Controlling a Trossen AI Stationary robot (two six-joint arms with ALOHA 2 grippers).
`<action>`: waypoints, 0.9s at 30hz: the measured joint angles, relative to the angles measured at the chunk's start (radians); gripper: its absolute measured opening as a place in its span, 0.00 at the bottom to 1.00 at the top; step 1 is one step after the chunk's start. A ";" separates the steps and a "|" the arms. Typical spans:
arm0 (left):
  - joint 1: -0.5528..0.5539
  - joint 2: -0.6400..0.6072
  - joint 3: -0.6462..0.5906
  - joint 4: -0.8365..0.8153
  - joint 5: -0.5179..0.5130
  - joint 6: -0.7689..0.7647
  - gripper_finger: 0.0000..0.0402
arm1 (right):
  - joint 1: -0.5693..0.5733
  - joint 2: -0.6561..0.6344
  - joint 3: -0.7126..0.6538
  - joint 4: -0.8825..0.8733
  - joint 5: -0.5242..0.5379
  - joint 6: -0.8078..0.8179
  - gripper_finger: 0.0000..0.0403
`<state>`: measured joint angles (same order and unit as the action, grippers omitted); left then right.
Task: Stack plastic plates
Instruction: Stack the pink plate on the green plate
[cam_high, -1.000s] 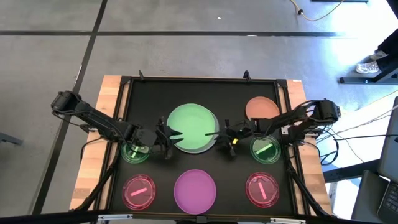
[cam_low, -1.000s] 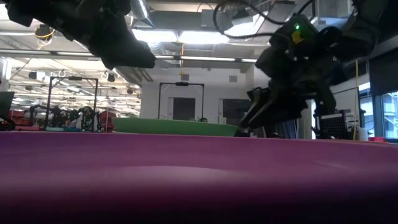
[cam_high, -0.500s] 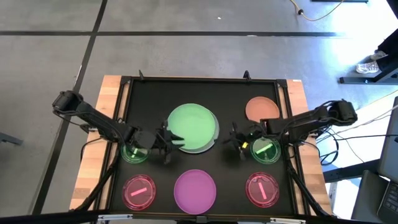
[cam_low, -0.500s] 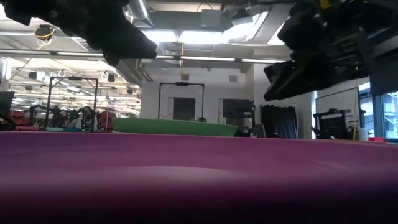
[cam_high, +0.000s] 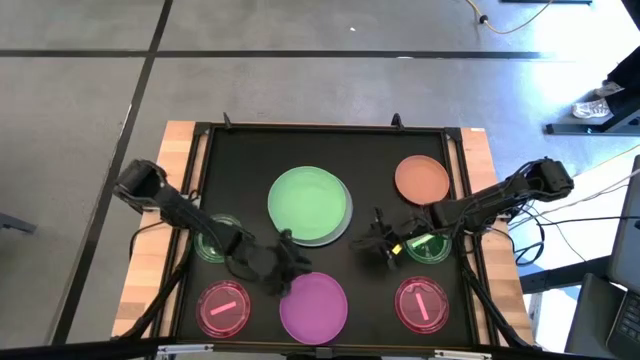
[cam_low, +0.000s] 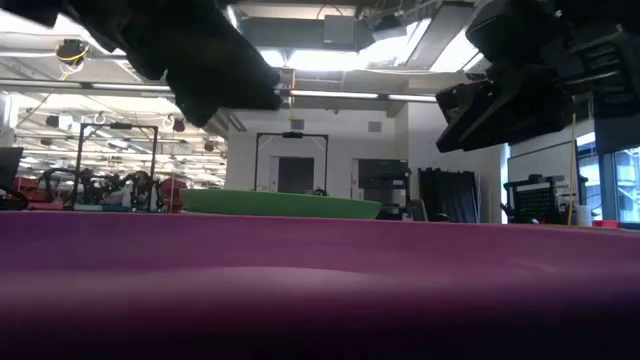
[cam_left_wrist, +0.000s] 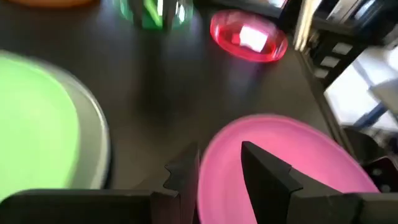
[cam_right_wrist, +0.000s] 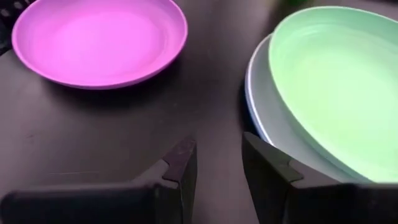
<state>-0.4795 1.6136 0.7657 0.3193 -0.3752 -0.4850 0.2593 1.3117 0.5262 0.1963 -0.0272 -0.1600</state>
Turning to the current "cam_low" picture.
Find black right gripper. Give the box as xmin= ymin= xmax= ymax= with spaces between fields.
xmin=434 ymin=64 xmax=577 ymax=154

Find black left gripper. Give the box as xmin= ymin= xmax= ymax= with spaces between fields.
xmin=64 ymin=0 xmax=282 ymax=127

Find green plastic plate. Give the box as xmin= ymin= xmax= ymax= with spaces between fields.
xmin=179 ymin=188 xmax=384 ymax=221

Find pink plastic plate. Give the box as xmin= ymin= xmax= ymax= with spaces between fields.
xmin=0 ymin=210 xmax=640 ymax=360

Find black perforated equipment cart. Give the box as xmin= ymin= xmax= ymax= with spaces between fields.
xmin=501 ymin=173 xmax=577 ymax=225

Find black folded curtain panels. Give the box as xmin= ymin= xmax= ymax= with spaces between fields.
xmin=418 ymin=167 xmax=480 ymax=224

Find long ceiling tube light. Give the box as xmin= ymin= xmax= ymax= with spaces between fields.
xmin=288 ymin=89 xmax=438 ymax=103

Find dark equipment rack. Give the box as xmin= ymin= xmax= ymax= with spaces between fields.
xmin=356 ymin=158 xmax=413 ymax=221

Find background black robot arms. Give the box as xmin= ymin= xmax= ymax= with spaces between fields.
xmin=39 ymin=168 xmax=162 ymax=212

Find dark computer monitor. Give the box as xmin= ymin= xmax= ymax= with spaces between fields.
xmin=0 ymin=146 xmax=25 ymax=190

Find yellow hanging cable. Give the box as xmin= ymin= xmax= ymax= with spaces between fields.
xmin=567 ymin=112 xmax=578 ymax=226

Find black rig frame with camera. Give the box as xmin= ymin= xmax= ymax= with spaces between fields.
xmin=253 ymin=131 xmax=330 ymax=197

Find tall black metal rig frame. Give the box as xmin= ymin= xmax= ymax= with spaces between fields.
xmin=73 ymin=122 xmax=160 ymax=211

